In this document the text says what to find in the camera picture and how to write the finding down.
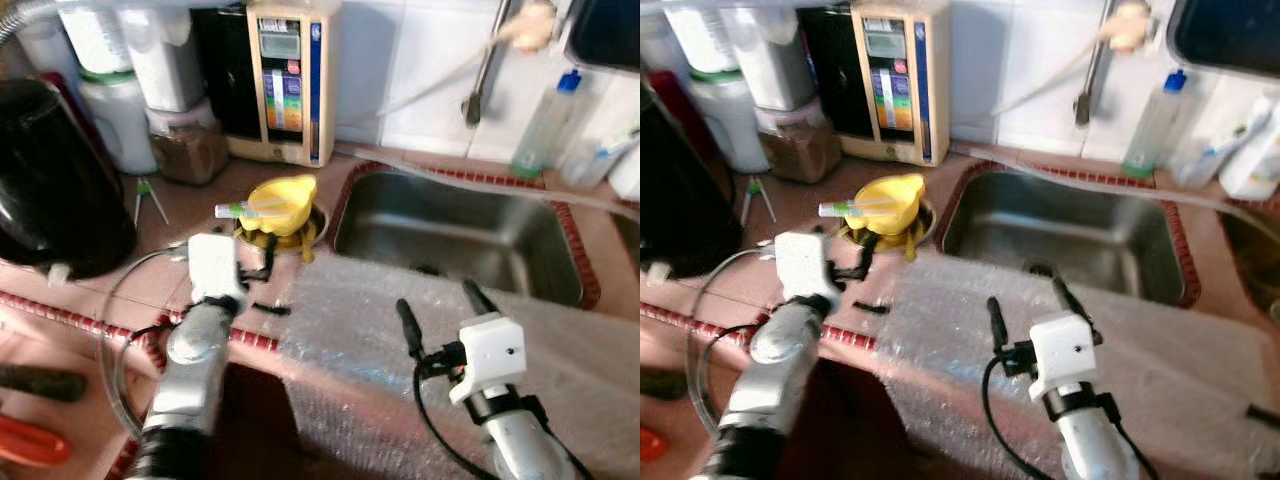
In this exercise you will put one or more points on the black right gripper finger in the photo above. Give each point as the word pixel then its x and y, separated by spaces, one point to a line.
pixel 997 322
pixel 410 325
pixel 480 297
pixel 1072 299

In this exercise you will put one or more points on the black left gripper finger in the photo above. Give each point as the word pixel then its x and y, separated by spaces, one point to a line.
pixel 868 250
pixel 268 250

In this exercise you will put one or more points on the yellow plastic bowl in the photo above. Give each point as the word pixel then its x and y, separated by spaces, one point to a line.
pixel 890 198
pixel 280 200

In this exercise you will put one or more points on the silver left arm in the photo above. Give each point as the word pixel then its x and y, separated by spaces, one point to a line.
pixel 185 380
pixel 770 380

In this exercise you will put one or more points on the silver right arm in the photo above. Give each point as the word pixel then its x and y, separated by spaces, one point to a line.
pixel 515 440
pixel 1090 440

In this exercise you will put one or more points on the black tape strip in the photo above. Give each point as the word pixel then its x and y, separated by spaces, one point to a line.
pixel 870 307
pixel 1265 412
pixel 272 309

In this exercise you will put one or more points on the steel bowl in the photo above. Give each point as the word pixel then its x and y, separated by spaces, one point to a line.
pixel 318 225
pixel 928 222

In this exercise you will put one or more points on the clear bubble wrap sheet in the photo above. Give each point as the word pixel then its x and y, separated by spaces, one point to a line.
pixel 550 380
pixel 1150 380

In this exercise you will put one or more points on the brown powder jar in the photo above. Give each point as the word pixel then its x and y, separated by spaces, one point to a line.
pixel 188 150
pixel 800 150

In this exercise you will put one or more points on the clear thin tube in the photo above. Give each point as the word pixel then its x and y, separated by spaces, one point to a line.
pixel 1060 172
pixel 450 178

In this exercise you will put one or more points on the green white tongs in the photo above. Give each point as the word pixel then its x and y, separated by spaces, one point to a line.
pixel 150 195
pixel 757 195

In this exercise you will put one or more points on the beige water ionizer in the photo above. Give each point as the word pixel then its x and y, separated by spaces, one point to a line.
pixel 890 80
pixel 270 80

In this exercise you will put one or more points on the clear plastic cup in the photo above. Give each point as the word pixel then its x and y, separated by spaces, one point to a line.
pixel 590 165
pixel 1200 165

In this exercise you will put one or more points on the clear bottle blue cap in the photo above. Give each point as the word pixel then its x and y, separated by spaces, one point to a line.
pixel 1155 125
pixel 545 125

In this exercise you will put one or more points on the small steel sink basin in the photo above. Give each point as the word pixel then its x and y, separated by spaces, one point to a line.
pixel 1250 250

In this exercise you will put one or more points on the black electric kettle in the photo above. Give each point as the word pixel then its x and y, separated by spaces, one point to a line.
pixel 685 190
pixel 50 180

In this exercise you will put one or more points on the dark stone pestle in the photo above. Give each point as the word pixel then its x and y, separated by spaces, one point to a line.
pixel 650 383
pixel 40 383

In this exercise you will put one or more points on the white jug green lid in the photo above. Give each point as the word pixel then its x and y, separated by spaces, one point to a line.
pixel 725 120
pixel 115 120

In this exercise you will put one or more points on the white dish soap bottle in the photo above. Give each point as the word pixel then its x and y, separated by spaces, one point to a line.
pixel 628 170
pixel 1255 155

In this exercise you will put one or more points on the white blue toothbrush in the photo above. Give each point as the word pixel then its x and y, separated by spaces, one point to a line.
pixel 615 148
pixel 1225 140

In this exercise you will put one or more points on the translucent grey canister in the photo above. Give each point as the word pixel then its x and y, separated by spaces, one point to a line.
pixel 165 60
pixel 775 60

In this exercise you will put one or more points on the steel faucet pipe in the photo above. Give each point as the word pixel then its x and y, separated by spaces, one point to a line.
pixel 485 70
pixel 1095 70

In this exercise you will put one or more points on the dark red container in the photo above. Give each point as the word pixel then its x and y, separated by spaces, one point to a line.
pixel 670 110
pixel 70 110

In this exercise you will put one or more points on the white labelled bottle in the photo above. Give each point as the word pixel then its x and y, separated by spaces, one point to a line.
pixel 95 35
pixel 705 35

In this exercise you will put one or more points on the beige faucet diverter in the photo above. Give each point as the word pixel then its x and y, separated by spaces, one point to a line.
pixel 1130 25
pixel 530 25

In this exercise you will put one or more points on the dark framed tray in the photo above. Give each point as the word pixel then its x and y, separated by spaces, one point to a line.
pixel 605 30
pixel 1225 35

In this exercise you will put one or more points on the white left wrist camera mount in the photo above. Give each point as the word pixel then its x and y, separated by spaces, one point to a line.
pixel 215 265
pixel 805 265

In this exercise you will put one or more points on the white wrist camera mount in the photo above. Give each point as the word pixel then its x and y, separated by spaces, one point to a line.
pixel 1065 350
pixel 490 355
pixel 215 265
pixel 805 265

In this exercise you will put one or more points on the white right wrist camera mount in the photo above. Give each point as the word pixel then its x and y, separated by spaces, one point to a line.
pixel 490 355
pixel 1065 350

